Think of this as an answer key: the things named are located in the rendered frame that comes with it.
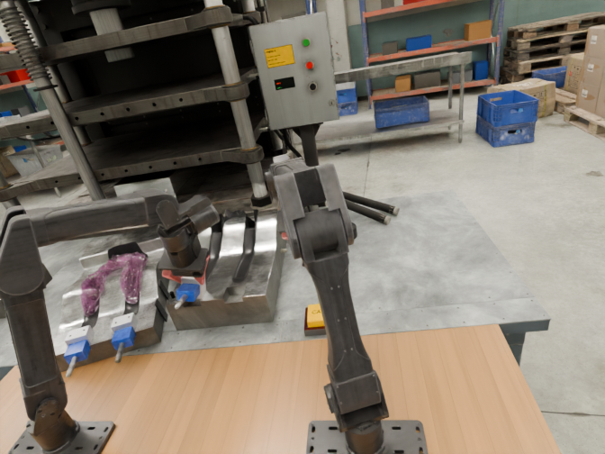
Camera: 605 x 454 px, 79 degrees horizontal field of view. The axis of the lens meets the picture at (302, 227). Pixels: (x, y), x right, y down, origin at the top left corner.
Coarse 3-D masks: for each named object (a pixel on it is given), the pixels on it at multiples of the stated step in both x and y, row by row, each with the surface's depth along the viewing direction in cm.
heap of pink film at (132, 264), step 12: (108, 264) 114; (120, 264) 114; (132, 264) 106; (144, 264) 110; (96, 276) 105; (132, 276) 104; (84, 288) 102; (96, 288) 102; (132, 288) 102; (84, 300) 101; (96, 300) 101; (132, 300) 101; (84, 312) 99
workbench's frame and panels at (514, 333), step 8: (504, 328) 81; (512, 328) 81; (520, 328) 81; (528, 328) 81; (536, 328) 81; (544, 328) 81; (504, 336) 89; (512, 336) 89; (520, 336) 88; (512, 344) 90; (520, 344) 90; (512, 352) 91; (520, 352) 91; (0, 368) 97; (8, 368) 97; (0, 376) 106
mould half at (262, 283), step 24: (264, 216) 116; (240, 240) 112; (264, 240) 110; (216, 264) 106; (264, 264) 101; (216, 288) 94; (264, 288) 91; (168, 312) 93; (192, 312) 93; (216, 312) 92; (240, 312) 92; (264, 312) 92
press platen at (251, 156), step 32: (192, 128) 210; (224, 128) 194; (256, 128) 182; (64, 160) 193; (96, 160) 180; (128, 160) 168; (160, 160) 160; (192, 160) 159; (224, 160) 157; (256, 160) 148; (0, 192) 162
